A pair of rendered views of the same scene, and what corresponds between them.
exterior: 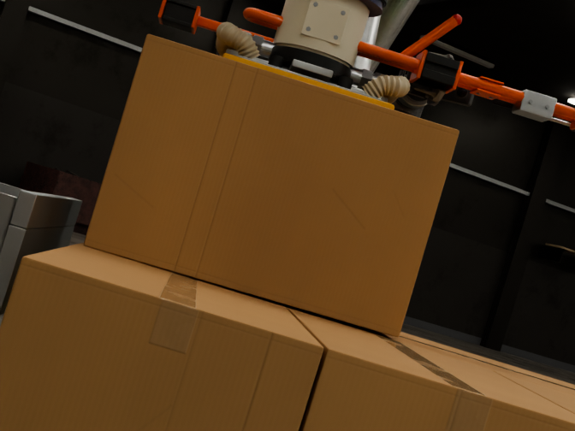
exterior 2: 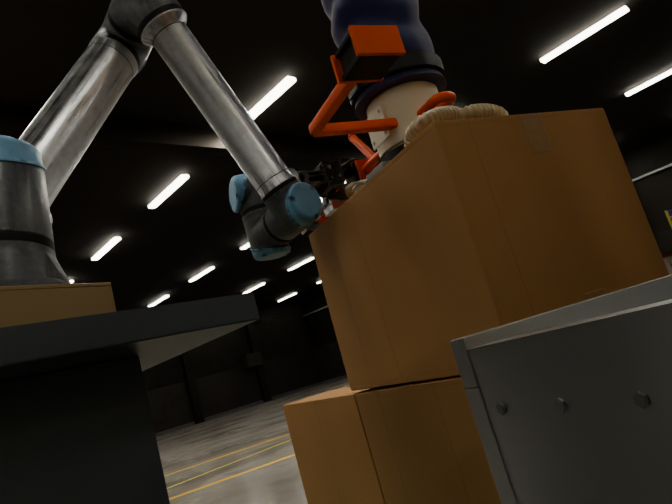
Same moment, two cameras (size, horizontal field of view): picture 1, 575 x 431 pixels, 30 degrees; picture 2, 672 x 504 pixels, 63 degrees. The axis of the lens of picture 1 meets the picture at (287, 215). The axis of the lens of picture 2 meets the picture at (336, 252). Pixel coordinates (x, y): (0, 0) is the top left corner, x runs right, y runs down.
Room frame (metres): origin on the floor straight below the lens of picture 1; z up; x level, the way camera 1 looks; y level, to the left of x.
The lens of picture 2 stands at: (2.82, 1.07, 0.62)
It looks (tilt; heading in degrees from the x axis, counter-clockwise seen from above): 11 degrees up; 249
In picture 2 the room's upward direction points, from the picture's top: 16 degrees counter-clockwise
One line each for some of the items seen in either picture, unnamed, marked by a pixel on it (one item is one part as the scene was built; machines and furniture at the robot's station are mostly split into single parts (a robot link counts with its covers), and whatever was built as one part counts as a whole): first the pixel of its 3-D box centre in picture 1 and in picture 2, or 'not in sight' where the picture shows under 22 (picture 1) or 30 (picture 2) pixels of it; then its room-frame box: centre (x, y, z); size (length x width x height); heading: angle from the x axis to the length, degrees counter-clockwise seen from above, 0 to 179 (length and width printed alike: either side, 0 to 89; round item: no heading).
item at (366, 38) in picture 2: (180, 14); (366, 55); (2.40, 0.36, 1.07); 0.09 x 0.08 x 0.05; 4
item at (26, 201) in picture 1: (51, 210); (650, 302); (2.12, 0.45, 0.58); 0.70 x 0.03 x 0.06; 5
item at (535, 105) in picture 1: (534, 105); (336, 205); (2.19, -0.42, 1.08); 0.07 x 0.07 x 0.04; 4
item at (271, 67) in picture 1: (308, 79); not in sight; (2.07, 0.04, 0.97); 0.34 x 0.10 x 0.05; 94
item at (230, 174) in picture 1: (267, 189); (462, 265); (2.15, 0.05, 0.75); 0.60 x 0.40 x 0.40; 95
